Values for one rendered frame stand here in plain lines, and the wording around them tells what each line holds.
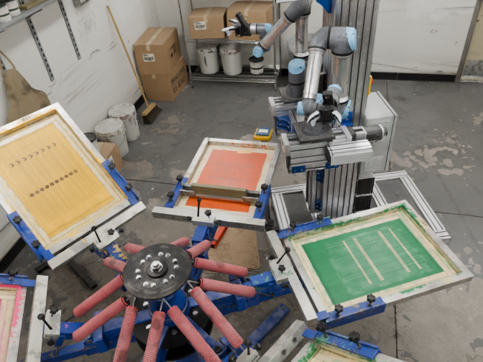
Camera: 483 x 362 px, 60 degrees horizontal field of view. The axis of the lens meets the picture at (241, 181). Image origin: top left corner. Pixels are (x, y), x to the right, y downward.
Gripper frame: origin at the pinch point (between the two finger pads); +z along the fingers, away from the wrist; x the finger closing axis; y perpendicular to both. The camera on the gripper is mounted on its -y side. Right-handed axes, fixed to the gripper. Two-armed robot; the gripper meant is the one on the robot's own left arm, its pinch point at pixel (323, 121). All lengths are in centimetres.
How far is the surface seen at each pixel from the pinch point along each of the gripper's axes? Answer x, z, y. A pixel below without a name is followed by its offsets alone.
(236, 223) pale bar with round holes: 52, 13, 58
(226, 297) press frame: 43, 59, 61
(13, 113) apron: 267, -59, 23
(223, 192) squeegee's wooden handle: 68, -11, 56
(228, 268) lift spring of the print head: 42, 51, 50
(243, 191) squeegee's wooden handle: 55, -12, 55
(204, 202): 81, -7, 62
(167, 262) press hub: 60, 67, 29
